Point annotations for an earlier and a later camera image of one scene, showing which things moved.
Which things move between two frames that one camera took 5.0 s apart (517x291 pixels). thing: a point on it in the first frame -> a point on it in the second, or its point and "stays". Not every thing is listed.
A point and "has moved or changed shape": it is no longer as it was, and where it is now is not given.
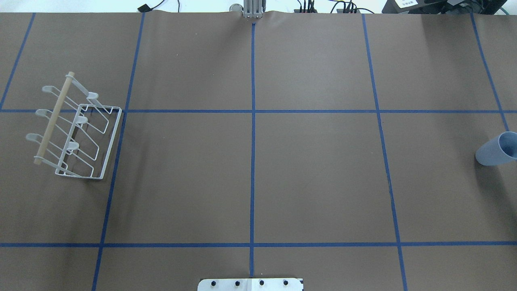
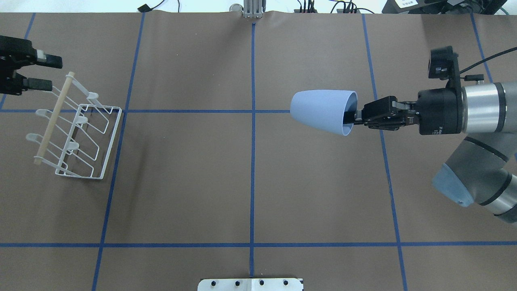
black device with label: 470,7 stays
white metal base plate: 251,284 stays
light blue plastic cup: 501,149 has moved or changed shape
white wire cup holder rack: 79,133 stays
